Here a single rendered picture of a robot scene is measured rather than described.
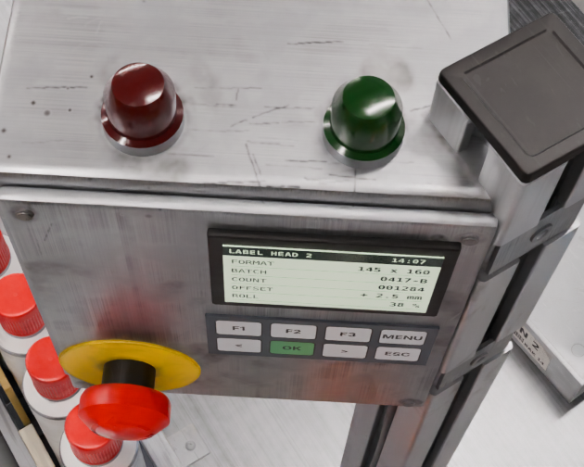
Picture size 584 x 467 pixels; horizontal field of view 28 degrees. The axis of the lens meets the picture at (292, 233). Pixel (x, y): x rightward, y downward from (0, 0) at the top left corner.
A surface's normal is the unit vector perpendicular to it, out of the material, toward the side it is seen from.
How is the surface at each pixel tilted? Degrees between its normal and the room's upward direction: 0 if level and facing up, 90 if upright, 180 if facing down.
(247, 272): 90
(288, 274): 90
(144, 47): 0
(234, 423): 0
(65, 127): 0
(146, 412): 59
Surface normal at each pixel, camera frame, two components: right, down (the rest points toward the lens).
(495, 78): 0.04, -0.45
